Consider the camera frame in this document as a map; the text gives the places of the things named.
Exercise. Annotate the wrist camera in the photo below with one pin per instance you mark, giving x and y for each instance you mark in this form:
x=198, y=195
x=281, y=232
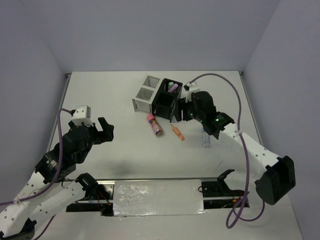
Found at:
x=191, y=88
x=81, y=116

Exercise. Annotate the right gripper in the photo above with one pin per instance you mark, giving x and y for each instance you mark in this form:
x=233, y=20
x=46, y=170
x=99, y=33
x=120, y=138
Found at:
x=179, y=103

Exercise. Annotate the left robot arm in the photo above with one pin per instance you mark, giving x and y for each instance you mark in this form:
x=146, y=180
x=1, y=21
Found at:
x=33, y=206

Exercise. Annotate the purple highlighter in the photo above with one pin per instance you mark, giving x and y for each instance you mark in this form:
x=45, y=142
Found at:
x=173, y=88

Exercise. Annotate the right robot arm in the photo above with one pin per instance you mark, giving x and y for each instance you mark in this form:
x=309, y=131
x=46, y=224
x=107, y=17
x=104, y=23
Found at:
x=275, y=175

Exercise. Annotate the silver foil sheet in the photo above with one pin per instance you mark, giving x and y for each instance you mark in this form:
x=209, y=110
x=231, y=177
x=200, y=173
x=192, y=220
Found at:
x=157, y=198

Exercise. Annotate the clear blue-capped spray bottle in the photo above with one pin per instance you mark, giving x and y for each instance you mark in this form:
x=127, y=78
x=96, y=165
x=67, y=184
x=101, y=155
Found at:
x=206, y=140

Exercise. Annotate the pink-capped marker tube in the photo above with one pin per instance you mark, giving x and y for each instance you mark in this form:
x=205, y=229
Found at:
x=157, y=129

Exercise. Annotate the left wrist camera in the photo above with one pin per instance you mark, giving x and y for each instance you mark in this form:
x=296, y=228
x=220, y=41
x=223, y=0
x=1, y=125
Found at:
x=81, y=116

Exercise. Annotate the white slatted pen holder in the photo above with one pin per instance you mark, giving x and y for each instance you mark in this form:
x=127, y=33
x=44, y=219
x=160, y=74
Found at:
x=142, y=102

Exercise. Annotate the orange highlighter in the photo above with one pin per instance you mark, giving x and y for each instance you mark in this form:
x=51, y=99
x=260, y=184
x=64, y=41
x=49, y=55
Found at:
x=177, y=132

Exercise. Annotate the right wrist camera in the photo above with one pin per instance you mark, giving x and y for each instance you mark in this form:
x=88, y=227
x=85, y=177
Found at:
x=191, y=88

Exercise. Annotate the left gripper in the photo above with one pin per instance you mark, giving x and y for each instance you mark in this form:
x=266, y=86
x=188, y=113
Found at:
x=105, y=135

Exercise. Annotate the black slatted pen holder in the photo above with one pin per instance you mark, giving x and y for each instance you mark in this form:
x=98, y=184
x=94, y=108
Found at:
x=164, y=102

